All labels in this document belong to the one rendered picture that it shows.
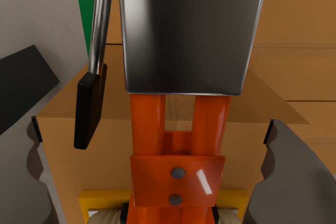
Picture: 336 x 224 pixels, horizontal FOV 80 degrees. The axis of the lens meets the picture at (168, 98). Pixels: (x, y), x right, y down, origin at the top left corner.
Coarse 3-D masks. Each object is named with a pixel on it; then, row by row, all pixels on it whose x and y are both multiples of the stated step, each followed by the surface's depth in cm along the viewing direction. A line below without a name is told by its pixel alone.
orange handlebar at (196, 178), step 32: (160, 96) 12; (224, 96) 11; (160, 128) 13; (192, 128) 13; (224, 128) 13; (160, 160) 13; (192, 160) 13; (224, 160) 13; (160, 192) 14; (192, 192) 14
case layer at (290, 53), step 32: (288, 0) 58; (320, 0) 59; (256, 32) 62; (288, 32) 63; (320, 32) 63; (256, 64) 67; (288, 64) 68; (320, 64) 68; (288, 96) 74; (320, 96) 74; (320, 128) 81
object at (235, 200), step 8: (224, 192) 35; (232, 192) 35; (240, 192) 36; (216, 200) 35; (224, 200) 35; (232, 200) 35; (240, 200) 35; (232, 208) 35; (240, 208) 36; (240, 216) 37
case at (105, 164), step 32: (64, 96) 33; (128, 96) 34; (192, 96) 36; (256, 96) 37; (64, 128) 29; (96, 128) 29; (128, 128) 29; (256, 128) 30; (64, 160) 32; (96, 160) 32; (128, 160) 32; (256, 160) 33; (64, 192) 35
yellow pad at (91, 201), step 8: (80, 192) 34; (88, 192) 34; (96, 192) 34; (104, 192) 34; (112, 192) 35; (120, 192) 35; (128, 192) 35; (80, 200) 34; (88, 200) 34; (96, 200) 34; (104, 200) 34; (112, 200) 34; (120, 200) 34; (128, 200) 34; (88, 208) 34; (96, 208) 35; (104, 208) 35; (112, 208) 35; (120, 208) 35; (88, 216) 36
